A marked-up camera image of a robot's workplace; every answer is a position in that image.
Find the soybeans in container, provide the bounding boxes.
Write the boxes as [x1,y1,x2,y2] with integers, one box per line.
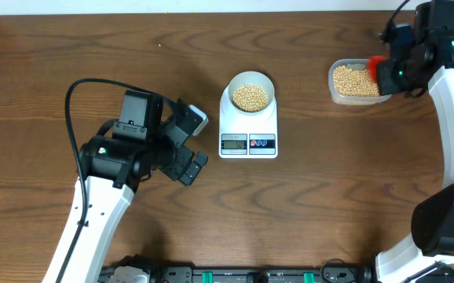
[332,65,379,97]

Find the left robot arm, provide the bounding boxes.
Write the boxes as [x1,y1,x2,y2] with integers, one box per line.
[44,90,208,282]

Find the grey plastic bowl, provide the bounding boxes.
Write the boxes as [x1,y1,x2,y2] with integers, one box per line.
[227,71,276,116]

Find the white digital kitchen scale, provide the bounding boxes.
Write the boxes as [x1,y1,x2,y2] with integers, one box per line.
[218,86,279,159]

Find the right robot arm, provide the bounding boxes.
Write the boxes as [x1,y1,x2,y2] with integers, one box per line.
[357,0,454,282]

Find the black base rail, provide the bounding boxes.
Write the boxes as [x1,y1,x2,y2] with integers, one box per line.
[97,254,454,283]

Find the soybeans in bowl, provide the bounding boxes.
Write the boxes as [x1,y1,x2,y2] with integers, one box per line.
[232,84,269,112]

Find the red measuring scoop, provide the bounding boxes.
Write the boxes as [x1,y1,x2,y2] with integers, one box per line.
[366,55,388,83]

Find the clear plastic bean container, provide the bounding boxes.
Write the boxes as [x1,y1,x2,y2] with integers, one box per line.
[328,59,391,106]

